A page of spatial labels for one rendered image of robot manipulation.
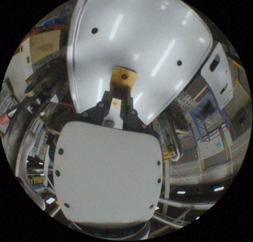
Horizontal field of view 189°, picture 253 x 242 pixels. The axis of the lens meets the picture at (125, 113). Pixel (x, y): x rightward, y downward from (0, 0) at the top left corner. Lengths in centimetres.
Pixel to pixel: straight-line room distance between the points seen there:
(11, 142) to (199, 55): 31
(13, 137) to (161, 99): 27
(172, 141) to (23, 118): 31
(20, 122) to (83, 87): 14
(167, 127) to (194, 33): 22
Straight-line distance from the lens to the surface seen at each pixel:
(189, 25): 15
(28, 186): 52
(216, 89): 26
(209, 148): 802
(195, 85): 22
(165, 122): 22
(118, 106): 16
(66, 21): 57
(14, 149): 17
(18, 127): 16
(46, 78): 16
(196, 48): 16
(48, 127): 31
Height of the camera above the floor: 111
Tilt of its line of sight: 37 degrees down
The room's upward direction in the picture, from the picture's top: 177 degrees counter-clockwise
